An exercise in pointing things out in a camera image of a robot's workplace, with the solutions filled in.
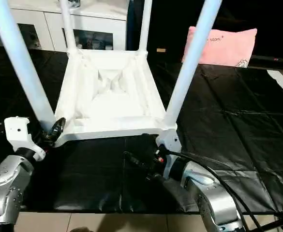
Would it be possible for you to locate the white plastic table top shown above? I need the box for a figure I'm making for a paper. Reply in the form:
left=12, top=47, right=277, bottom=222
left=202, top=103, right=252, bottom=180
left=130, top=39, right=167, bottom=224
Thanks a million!
left=52, top=48, right=178, bottom=148

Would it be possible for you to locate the white plastic table leg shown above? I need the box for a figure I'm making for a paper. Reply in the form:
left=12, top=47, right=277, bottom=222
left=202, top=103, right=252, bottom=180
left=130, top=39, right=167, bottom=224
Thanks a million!
left=137, top=0, right=153, bottom=55
left=0, top=0, right=57, bottom=133
left=163, top=0, right=223, bottom=129
left=59, top=0, right=80, bottom=55

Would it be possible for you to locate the black work mat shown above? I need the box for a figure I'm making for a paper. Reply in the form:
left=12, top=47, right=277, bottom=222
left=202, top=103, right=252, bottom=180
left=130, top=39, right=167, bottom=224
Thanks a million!
left=0, top=46, right=283, bottom=216

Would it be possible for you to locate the white cabinet with glass doors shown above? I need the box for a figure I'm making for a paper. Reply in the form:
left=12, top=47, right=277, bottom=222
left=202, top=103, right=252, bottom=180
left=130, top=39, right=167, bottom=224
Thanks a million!
left=0, top=0, right=130, bottom=51

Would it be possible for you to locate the pink pillow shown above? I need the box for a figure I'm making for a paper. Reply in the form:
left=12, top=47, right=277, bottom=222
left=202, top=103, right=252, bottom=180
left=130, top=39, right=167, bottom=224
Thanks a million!
left=182, top=26, right=258, bottom=68

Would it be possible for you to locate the black furniture with yellow label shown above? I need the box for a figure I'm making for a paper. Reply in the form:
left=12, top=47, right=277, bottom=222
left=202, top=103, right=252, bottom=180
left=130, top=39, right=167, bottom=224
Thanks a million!
left=127, top=0, right=283, bottom=66

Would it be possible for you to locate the dark low tv bench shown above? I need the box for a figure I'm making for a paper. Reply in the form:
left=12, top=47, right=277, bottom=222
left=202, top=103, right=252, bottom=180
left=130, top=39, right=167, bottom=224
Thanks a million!
left=255, top=55, right=283, bottom=71

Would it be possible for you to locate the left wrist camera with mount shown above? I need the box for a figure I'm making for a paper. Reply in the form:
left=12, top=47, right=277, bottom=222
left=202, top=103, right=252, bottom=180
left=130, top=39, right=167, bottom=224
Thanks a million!
left=4, top=116, right=46, bottom=162

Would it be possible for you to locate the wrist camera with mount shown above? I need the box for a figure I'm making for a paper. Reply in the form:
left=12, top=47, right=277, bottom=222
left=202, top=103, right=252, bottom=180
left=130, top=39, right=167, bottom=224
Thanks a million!
left=4, top=116, right=46, bottom=162
left=156, top=127, right=182, bottom=155

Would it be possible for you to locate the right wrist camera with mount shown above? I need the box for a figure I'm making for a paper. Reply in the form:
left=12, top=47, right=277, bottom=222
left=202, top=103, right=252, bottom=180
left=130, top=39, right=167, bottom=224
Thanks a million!
left=156, top=127, right=182, bottom=155

